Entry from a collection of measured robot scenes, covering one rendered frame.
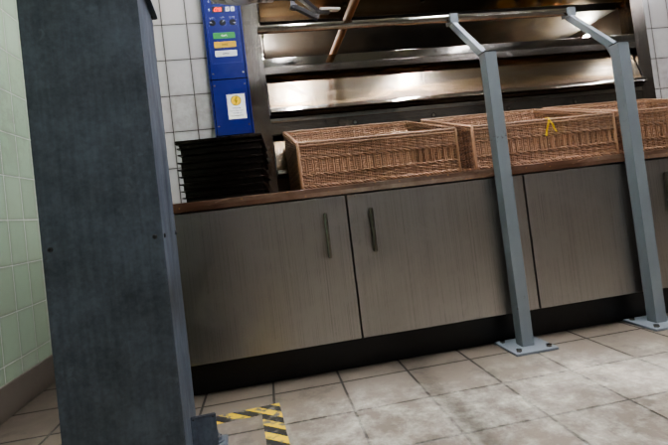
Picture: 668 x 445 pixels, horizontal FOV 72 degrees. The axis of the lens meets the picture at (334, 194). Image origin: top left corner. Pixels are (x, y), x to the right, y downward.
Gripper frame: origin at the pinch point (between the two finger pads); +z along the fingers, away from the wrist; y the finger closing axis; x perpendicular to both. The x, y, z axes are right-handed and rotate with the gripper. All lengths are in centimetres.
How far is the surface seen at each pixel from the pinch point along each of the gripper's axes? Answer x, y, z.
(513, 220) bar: 31, 80, 42
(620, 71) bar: 31, 36, 88
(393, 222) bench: 20, 77, 6
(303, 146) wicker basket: 8, 51, -18
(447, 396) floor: 53, 117, 2
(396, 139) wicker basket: 12, 52, 13
